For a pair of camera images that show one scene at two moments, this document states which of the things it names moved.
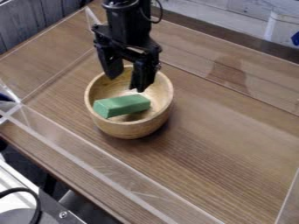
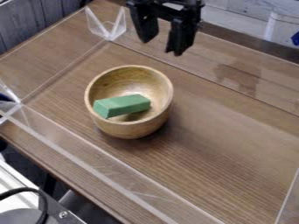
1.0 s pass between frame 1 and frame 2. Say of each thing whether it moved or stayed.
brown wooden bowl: stayed
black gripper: moved
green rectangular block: stayed
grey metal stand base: stayed
